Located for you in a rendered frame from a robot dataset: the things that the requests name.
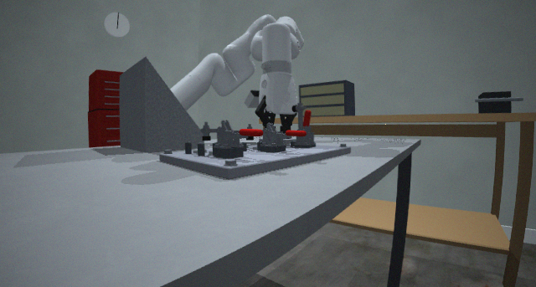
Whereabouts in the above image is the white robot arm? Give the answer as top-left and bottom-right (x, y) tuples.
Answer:
(170, 14), (304, 110)

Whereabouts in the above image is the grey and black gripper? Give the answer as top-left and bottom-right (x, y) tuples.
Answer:
(255, 72), (297, 134)

